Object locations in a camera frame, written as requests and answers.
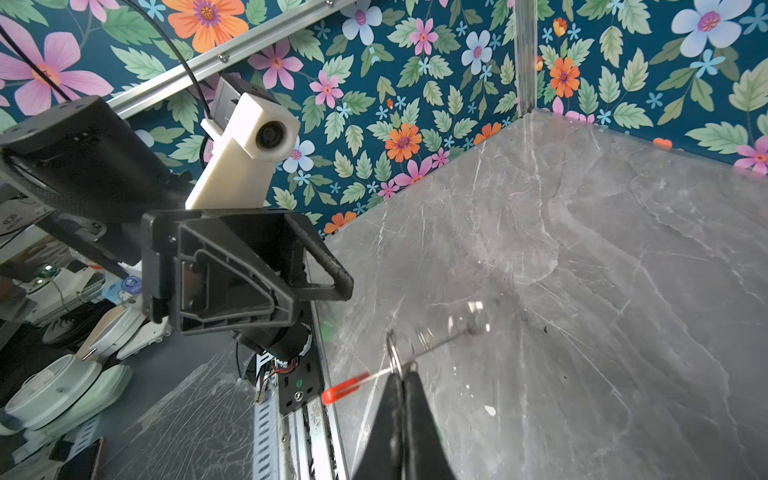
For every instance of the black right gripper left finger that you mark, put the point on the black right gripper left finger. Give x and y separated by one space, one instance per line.
383 455

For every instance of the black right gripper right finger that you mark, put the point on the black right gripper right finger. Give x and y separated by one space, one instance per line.
424 457

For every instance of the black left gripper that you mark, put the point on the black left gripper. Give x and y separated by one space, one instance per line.
234 269

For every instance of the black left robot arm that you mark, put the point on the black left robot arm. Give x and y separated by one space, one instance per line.
83 160

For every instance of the white round device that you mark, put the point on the white round device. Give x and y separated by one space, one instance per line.
63 395

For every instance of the black smartphone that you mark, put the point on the black smartphone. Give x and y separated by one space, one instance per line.
85 465

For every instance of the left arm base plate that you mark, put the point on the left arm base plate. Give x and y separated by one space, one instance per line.
304 380

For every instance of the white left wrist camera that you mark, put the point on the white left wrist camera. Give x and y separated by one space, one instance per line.
251 133

